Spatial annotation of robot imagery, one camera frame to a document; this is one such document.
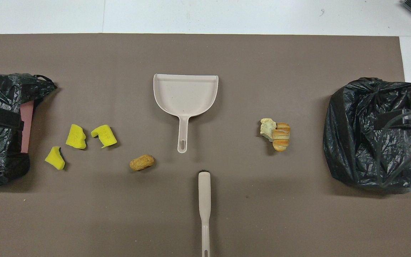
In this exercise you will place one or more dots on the brown bread roll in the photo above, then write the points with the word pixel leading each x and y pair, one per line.
pixel 142 162

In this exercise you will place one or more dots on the beige plastic dustpan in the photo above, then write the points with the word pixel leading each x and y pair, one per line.
pixel 186 96

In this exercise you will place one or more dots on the yellow sponge piece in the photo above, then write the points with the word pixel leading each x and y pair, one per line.
pixel 106 137
pixel 55 159
pixel 75 137

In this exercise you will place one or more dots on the pale bread piece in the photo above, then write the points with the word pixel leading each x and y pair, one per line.
pixel 267 127

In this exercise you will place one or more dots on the brown table mat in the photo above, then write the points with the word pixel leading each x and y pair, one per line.
pixel 262 214

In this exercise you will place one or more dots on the pink box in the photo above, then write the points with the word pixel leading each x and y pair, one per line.
pixel 27 125

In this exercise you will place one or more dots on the golden croissant piece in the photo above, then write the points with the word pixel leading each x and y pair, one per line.
pixel 281 137

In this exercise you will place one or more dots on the beige hand brush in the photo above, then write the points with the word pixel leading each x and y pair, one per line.
pixel 204 192

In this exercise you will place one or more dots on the black trash bag bin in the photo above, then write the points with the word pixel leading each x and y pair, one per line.
pixel 351 142

